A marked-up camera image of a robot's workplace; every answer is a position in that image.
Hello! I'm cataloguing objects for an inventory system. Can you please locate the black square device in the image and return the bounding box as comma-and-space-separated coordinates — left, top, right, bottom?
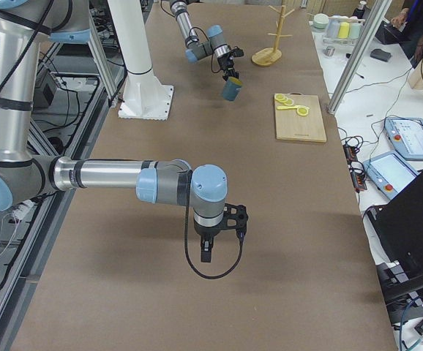
370, 48, 392, 62

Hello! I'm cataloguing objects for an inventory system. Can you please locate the black monitor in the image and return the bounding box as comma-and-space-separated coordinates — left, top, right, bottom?
367, 172, 423, 302

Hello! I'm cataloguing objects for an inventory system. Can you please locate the green rimmed bowl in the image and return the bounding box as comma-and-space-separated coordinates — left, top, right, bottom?
312, 13, 329, 29

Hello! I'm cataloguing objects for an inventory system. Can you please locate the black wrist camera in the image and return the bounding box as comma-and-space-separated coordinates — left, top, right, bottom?
220, 203, 249, 244
230, 48, 244, 58

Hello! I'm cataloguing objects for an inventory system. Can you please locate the small steel cup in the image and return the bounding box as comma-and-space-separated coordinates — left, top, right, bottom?
323, 45, 335, 57

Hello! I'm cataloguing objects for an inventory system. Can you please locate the yellow plastic knife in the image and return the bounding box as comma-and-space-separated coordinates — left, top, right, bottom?
276, 105, 307, 110

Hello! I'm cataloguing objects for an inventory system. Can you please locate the standing person in black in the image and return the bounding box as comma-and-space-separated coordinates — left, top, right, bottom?
390, 0, 423, 67

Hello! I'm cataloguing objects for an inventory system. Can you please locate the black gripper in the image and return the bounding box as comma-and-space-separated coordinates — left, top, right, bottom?
194, 222, 222, 262
217, 53, 239, 81

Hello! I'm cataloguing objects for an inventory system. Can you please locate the white power strip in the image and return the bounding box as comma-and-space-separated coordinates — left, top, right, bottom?
12, 200, 35, 222

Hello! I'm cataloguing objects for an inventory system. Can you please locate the clear dish rack tray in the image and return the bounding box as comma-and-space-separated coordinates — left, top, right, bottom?
322, 34, 359, 47

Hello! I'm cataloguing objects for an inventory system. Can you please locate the yellow plastic cup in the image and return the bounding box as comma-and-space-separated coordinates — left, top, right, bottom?
337, 22, 350, 39

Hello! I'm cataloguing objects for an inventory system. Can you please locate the wooden cup storage rack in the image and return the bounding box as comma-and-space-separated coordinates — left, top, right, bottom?
251, 1, 295, 67

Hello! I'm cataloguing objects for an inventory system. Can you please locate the blue teach pendant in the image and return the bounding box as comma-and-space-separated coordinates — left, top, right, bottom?
385, 117, 423, 161
362, 151, 419, 200

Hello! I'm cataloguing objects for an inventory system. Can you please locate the aluminium frame post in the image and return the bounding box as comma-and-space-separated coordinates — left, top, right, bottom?
327, 0, 392, 116

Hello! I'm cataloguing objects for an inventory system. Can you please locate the black power strip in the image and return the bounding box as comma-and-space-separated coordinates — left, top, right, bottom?
343, 143, 367, 192

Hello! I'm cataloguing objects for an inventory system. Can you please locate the grey plastic cup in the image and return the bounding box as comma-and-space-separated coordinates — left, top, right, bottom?
326, 19, 340, 38

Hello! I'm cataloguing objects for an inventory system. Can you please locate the dark teal mug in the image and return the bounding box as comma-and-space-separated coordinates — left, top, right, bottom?
222, 77, 242, 102

